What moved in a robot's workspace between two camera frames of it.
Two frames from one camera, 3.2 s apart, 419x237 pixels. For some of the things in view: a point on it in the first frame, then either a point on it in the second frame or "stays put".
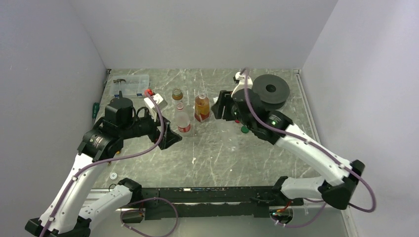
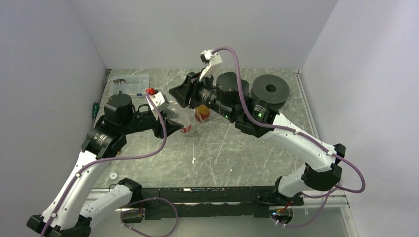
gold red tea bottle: (202, 107) stays put
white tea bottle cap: (113, 176) stays put
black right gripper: (218, 107) to (190, 89)
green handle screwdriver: (95, 109) stays put
